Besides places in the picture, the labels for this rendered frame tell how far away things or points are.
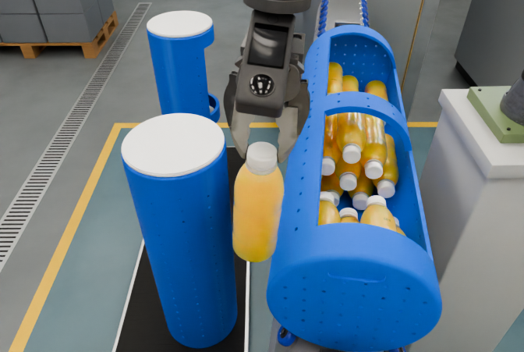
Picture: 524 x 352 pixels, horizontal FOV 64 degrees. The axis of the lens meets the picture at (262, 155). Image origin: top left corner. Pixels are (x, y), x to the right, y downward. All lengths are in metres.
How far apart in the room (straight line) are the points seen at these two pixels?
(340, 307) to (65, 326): 1.58
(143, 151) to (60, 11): 3.07
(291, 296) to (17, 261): 1.91
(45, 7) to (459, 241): 3.70
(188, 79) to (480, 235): 1.27
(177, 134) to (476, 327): 1.12
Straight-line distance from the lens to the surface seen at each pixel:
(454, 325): 1.56
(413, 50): 2.01
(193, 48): 1.82
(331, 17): 2.27
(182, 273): 1.36
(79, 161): 2.93
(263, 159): 0.52
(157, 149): 1.15
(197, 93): 1.91
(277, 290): 0.72
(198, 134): 1.18
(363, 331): 0.80
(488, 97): 1.20
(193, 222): 1.19
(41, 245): 2.49
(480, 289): 1.41
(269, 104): 0.39
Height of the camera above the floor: 1.73
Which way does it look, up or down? 39 degrees down
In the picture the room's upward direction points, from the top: straight up
